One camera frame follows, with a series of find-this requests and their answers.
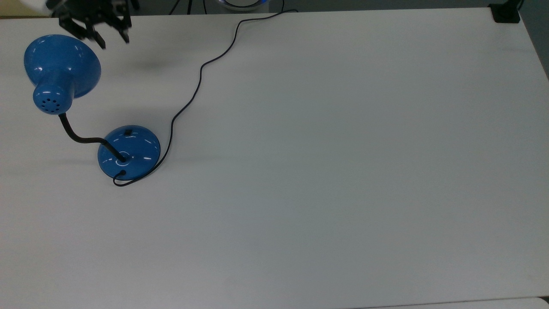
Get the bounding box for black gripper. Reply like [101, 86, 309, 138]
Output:
[46, 0, 140, 49]

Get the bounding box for blue gooseneck desk lamp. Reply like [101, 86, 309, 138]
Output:
[23, 34, 162, 181]

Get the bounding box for black table clamp block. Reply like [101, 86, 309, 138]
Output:
[489, 2, 522, 24]

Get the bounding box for thin black cables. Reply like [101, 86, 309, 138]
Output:
[169, 0, 208, 16]

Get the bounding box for black lamp power cable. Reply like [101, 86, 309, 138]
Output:
[112, 9, 299, 187]

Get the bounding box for white robot base blue ring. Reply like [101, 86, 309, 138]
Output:
[218, 0, 270, 12]

